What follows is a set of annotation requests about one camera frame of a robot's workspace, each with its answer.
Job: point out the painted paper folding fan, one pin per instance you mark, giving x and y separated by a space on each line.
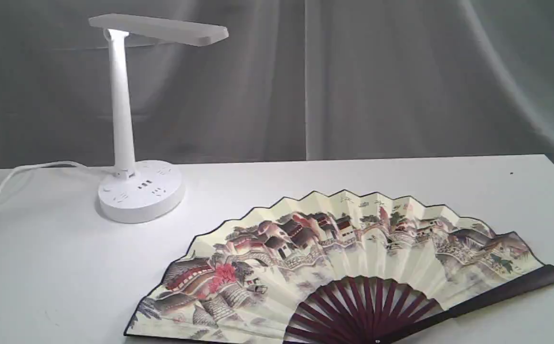
335 269

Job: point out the white desk lamp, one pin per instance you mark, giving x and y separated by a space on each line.
140 191

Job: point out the grey backdrop curtain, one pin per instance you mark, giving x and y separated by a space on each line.
295 80

